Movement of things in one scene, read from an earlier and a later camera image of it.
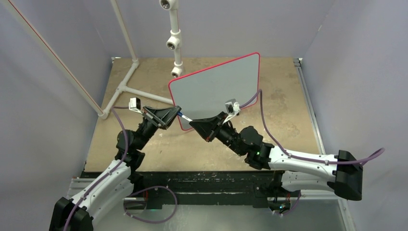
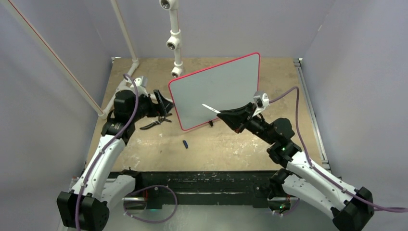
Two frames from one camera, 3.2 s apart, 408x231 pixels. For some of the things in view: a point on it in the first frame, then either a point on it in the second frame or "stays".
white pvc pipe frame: (173, 42) stays
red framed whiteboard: (203, 93) stays
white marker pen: (179, 113) to (211, 109)
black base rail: (201, 188) stays
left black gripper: (163, 117) to (156, 109)
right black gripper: (207, 127) to (238, 119)
